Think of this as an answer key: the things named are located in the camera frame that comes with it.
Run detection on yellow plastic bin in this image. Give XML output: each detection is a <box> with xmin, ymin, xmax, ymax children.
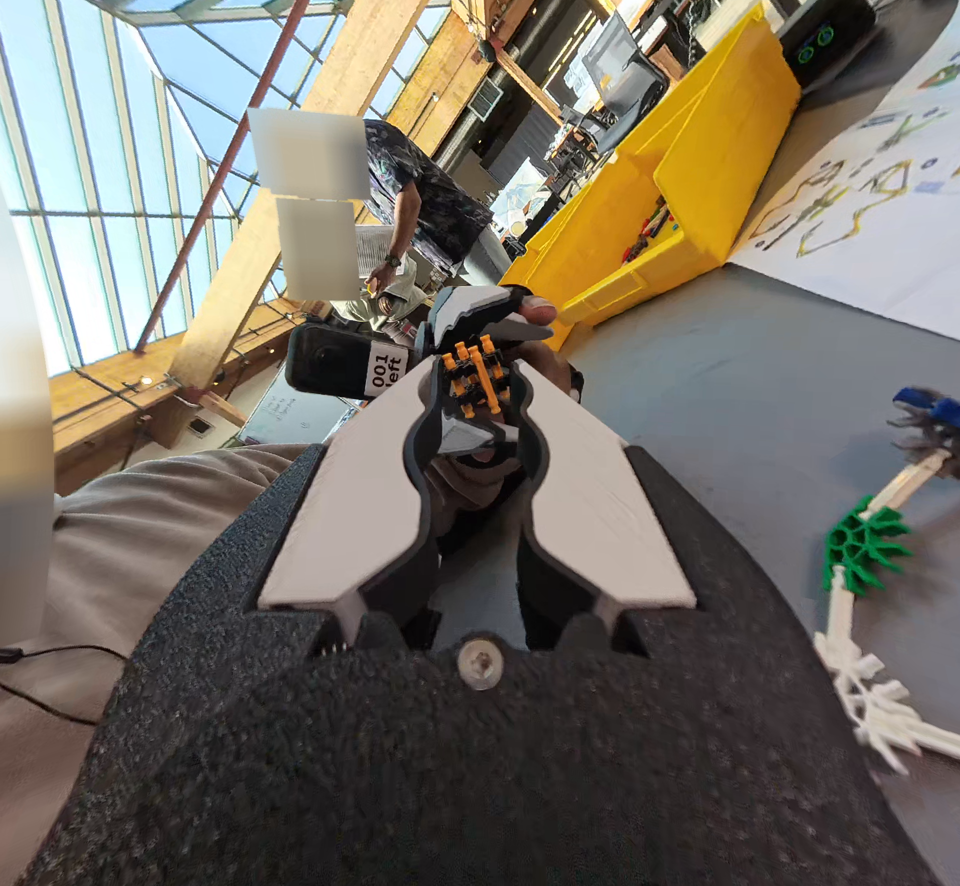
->
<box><xmin>503</xmin><ymin>4</ymin><xmax>804</xmax><ymax>355</ymax></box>

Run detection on white building instruction sheet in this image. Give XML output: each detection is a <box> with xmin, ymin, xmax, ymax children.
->
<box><xmin>732</xmin><ymin>31</ymin><xmax>960</xmax><ymax>344</ymax></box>

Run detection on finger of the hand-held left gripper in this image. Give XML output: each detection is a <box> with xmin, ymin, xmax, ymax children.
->
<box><xmin>431</xmin><ymin>283</ymin><xmax>556</xmax><ymax>365</ymax></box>
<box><xmin>435</xmin><ymin>417</ymin><xmax>522</xmax><ymax>461</ymax></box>

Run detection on person's beige printed hoodie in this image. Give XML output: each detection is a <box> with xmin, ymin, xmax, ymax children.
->
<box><xmin>0</xmin><ymin>586</ymin><xmax>166</xmax><ymax>886</ymax></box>

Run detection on black computer monitor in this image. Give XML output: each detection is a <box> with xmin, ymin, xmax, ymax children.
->
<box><xmin>582</xmin><ymin>13</ymin><xmax>670</xmax><ymax>115</ymax></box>

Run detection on person's left hand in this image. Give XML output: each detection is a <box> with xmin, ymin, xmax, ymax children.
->
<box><xmin>515</xmin><ymin>301</ymin><xmax>589</xmax><ymax>407</ymax></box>

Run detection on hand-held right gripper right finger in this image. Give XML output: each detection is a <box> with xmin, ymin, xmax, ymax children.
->
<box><xmin>510</xmin><ymin>361</ymin><xmax>702</xmax><ymax>647</ymax></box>

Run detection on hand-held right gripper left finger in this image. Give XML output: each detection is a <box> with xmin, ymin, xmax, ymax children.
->
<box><xmin>255</xmin><ymin>361</ymin><xmax>451</xmax><ymax>647</ymax></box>

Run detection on person's left forearm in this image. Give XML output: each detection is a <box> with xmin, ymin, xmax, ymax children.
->
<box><xmin>53</xmin><ymin>444</ymin><xmax>324</xmax><ymax>640</ymax></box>

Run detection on black yellow toy wheel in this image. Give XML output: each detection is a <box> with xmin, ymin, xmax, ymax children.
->
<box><xmin>440</xmin><ymin>339</ymin><xmax>514</xmax><ymax>422</ymax></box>

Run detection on colourful rod connector toy model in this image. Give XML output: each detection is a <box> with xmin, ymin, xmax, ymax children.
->
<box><xmin>815</xmin><ymin>384</ymin><xmax>960</xmax><ymax>778</ymax></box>

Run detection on black earphones with cable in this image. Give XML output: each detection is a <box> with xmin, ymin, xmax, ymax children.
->
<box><xmin>0</xmin><ymin>643</ymin><xmax>133</xmax><ymax>725</ymax></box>

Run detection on black box with green light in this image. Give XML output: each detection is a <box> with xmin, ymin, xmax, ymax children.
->
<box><xmin>777</xmin><ymin>0</ymin><xmax>880</xmax><ymax>89</ymax></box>

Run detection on pile of small building parts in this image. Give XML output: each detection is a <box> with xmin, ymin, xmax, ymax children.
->
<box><xmin>620</xmin><ymin>204</ymin><xmax>679</xmax><ymax>260</ymax></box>

